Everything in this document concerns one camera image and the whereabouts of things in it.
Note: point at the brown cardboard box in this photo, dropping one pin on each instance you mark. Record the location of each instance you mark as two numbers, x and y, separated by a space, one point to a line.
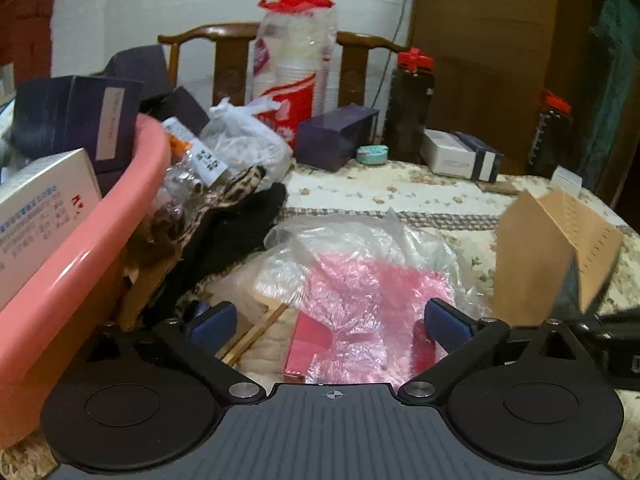
555 257

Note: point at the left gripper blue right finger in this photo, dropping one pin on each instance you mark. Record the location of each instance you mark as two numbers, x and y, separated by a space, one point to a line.
446 325

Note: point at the dark jar red lid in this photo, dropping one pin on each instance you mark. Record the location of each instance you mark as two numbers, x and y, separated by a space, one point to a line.
551 135
411 91

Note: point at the bag of paper cups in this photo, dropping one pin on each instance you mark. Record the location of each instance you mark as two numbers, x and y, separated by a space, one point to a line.
292 56

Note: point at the white and navy box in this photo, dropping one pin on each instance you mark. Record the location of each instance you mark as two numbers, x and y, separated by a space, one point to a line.
459 155

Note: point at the pink plastic basin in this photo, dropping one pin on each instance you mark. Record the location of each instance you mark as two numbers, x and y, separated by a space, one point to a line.
47 321

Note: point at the white plastic bag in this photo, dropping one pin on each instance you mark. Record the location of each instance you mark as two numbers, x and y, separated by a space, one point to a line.
241 140

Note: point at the small white box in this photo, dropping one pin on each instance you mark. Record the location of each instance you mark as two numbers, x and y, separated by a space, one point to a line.
567 180

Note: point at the purple rectangular box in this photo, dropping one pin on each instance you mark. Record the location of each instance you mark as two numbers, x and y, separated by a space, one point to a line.
331 140

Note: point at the leopard print black glove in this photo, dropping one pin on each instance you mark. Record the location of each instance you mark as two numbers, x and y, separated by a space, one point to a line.
172 253

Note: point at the clear bag with pink contents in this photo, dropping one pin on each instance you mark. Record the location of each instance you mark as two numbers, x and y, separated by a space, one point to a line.
359 286

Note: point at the straight-back wooden chair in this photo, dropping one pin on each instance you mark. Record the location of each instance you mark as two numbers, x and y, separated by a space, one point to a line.
234 53

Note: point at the teal round tin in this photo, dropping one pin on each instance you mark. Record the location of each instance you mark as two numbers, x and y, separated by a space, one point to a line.
372 155

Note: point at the white medicine box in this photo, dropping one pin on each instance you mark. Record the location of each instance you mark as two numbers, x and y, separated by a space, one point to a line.
41 205

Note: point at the navy box with label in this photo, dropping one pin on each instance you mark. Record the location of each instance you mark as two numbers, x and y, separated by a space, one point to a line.
61 114

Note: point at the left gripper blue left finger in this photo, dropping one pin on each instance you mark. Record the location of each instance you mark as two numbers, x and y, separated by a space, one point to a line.
211 327

